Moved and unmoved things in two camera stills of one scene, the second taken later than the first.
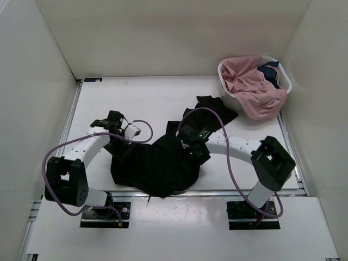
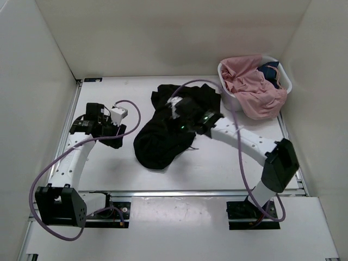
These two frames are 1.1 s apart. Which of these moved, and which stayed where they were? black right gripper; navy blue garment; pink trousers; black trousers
Moved: black trousers; black right gripper
Stayed: pink trousers; navy blue garment
